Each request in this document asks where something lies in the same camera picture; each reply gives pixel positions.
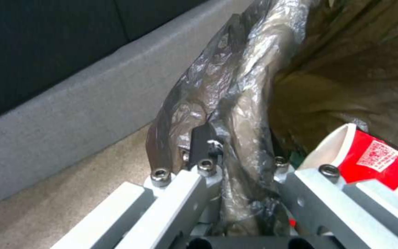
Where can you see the translucent brown trash bag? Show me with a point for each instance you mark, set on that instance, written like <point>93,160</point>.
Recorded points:
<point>247,90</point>

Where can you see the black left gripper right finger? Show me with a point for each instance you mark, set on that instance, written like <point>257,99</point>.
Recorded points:
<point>323,207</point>

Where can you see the red white paper cup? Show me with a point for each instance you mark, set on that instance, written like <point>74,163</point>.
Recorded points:
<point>375,155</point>

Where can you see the dark blue sofa cushion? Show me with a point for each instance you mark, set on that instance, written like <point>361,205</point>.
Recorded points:
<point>29,39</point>
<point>164,15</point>

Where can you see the grey upholstered sofa base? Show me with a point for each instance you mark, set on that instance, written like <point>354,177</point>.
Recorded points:
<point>64,116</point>

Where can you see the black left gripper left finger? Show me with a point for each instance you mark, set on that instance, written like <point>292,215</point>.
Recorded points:
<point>171,202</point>

